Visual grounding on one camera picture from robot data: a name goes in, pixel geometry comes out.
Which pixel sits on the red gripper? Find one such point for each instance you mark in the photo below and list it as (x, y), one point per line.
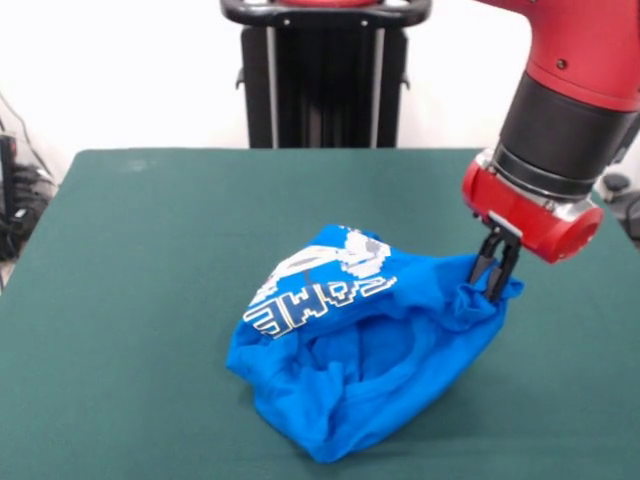
(520, 215)

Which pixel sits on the blue printed shirt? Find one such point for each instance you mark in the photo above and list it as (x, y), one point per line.
(375, 375)

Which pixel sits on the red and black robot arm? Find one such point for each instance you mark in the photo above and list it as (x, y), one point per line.
(575, 100)

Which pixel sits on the black office chair base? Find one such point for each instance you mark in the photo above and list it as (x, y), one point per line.
(622, 192)

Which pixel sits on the dark green table cloth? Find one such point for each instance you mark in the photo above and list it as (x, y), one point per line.
(125, 325)

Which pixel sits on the black box device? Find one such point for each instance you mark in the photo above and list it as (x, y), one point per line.
(7, 170)

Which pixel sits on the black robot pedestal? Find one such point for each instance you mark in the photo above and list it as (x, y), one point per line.
(325, 75)

